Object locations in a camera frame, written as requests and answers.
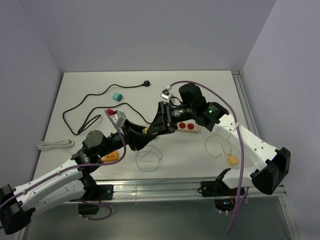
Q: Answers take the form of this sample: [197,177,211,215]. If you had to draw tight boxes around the aluminium front rail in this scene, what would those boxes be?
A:
[62,178,287,206]

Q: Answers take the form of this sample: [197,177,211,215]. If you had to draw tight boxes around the beige red power strip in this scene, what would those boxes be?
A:
[176,121,201,134]

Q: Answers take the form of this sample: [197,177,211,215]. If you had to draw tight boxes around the yellow charging cable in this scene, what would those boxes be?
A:
[204,133,241,171]

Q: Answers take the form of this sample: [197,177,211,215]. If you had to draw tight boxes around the aluminium right rail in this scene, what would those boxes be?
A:
[231,71,260,137]

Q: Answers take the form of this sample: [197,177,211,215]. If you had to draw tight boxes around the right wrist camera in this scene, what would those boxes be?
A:
[160,85,174,102]

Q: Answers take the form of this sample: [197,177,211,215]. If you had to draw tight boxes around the small yellow plug adapter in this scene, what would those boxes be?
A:
[142,127,158,135]

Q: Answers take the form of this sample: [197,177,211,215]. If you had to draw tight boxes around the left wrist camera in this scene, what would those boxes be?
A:
[104,108,127,129]

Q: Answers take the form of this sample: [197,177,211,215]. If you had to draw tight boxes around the teal charging cable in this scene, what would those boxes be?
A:
[134,142,164,173]

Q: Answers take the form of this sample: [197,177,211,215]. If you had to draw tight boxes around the black power cord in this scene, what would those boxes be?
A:
[62,79,157,136]

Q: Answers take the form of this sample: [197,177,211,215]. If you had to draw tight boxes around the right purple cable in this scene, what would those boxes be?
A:
[169,80,250,235]

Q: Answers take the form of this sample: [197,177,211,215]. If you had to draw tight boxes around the white coiled cable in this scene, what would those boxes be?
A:
[36,139,75,151]

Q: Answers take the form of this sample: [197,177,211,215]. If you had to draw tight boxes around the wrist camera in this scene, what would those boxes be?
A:
[160,85,174,102]
[104,108,127,129]

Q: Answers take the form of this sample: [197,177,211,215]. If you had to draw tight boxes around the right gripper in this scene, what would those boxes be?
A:
[147,100,196,136]

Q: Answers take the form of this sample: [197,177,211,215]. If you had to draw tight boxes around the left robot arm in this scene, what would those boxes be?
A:
[0,121,159,235]

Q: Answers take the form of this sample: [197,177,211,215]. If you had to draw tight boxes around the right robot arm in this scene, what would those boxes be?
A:
[143,81,291,195]

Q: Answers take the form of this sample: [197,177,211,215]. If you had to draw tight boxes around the orange power strip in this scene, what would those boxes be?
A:
[101,151,119,163]

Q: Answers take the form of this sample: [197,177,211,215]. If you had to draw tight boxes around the purple cable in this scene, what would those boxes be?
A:
[169,80,250,235]
[0,109,127,221]

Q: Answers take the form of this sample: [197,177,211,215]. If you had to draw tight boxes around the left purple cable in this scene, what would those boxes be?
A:
[0,109,127,221]

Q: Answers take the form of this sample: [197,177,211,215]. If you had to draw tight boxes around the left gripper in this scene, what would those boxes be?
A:
[98,118,156,157]

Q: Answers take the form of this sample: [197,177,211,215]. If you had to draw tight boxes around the small teal plug adapter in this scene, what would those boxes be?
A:
[112,92,123,102]

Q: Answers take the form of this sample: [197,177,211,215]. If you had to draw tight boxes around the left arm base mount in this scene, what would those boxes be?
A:
[77,184,114,216]

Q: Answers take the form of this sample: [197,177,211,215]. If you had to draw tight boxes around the aluminium rail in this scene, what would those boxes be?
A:
[62,178,287,206]
[231,71,260,137]

